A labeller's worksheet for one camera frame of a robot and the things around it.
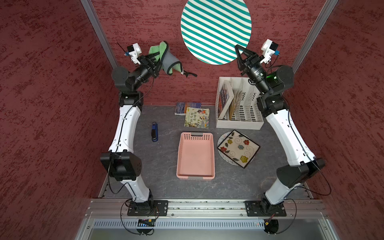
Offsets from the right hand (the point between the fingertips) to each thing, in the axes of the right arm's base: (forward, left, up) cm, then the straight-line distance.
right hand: (230, 50), depth 53 cm
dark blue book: (+30, +25, -60) cm, 71 cm away
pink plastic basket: (-13, +14, -60) cm, 63 cm away
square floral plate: (-7, -14, -61) cm, 63 cm away
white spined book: (+20, -7, -40) cm, 46 cm away
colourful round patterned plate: (-14, -5, -62) cm, 63 cm away
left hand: (+4, +25, -3) cm, 25 cm away
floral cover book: (+19, +13, -60) cm, 64 cm away
